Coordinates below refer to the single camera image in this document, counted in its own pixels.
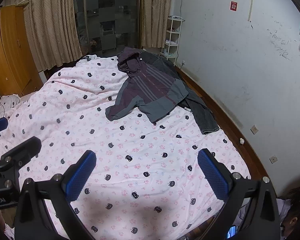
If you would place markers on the pink bear print blanket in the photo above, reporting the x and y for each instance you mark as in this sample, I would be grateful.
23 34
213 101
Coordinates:
90 100

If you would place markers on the red square wall sticker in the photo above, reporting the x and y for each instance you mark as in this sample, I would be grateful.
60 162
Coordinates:
233 5

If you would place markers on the white shelf rack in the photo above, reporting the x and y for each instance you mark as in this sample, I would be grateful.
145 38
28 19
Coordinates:
175 18

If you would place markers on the beige tape strip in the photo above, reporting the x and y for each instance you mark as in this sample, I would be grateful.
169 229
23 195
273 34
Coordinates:
250 7

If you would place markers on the beige patterned curtain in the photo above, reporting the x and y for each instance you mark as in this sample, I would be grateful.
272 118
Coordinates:
52 25
155 12

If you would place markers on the white printed pillow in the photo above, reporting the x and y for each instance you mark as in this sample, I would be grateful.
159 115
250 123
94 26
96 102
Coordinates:
8 102

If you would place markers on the wooden wardrobe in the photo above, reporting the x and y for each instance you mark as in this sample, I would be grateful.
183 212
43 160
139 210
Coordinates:
10 50

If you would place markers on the frosted glass sliding door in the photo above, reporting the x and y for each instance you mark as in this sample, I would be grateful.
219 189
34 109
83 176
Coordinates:
107 17

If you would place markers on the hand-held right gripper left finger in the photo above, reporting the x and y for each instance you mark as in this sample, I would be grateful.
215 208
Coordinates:
80 177

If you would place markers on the white wall socket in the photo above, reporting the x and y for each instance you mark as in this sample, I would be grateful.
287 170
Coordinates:
254 129
273 159

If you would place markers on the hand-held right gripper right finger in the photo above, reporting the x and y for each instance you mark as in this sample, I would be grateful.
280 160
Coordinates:
212 177

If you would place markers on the dark denim jeans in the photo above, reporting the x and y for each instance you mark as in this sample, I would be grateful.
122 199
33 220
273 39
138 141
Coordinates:
205 115

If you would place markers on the lit smartphone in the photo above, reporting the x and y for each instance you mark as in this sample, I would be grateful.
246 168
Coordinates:
231 232

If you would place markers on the purple and grey hooded jacket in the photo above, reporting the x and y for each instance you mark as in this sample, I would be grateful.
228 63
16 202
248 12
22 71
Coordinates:
150 90

